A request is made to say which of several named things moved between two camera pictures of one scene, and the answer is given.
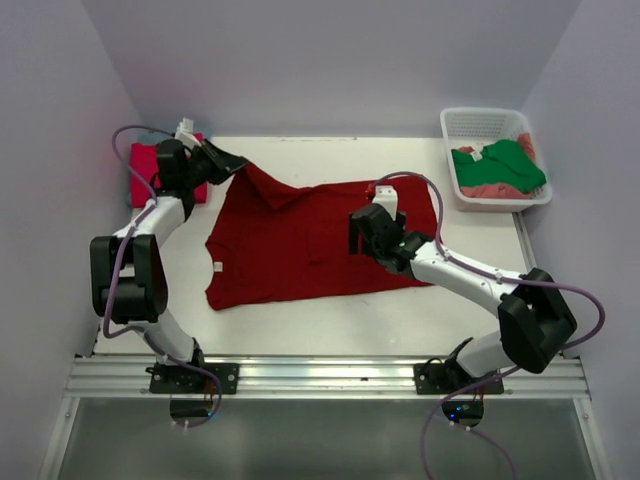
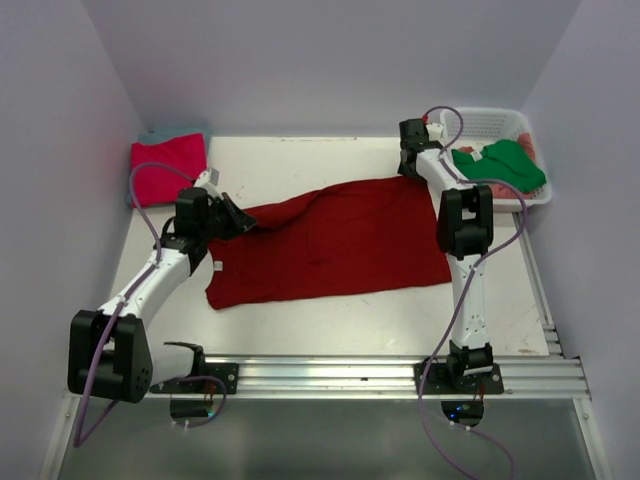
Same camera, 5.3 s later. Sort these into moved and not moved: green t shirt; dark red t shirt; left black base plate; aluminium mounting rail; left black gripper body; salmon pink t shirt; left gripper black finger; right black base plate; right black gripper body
Moved: right black gripper body; left black gripper body; dark red t shirt; left gripper black finger
Not moved: green t shirt; right black base plate; left black base plate; aluminium mounting rail; salmon pink t shirt
